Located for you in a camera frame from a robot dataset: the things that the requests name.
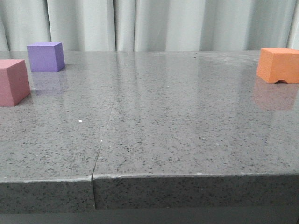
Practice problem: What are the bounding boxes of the orange foam cube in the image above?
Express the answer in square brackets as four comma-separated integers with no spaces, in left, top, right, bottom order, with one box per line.
[256,48,299,84]

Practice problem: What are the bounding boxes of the grey pleated curtain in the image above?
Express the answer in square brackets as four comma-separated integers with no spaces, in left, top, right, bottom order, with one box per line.
[0,0,299,51]

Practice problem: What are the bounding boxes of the purple foam cube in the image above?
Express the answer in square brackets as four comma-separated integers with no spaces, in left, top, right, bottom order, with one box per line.
[27,42,65,72]

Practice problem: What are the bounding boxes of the red foam cube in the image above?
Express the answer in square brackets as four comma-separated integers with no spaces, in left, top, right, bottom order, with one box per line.
[0,59,30,107]

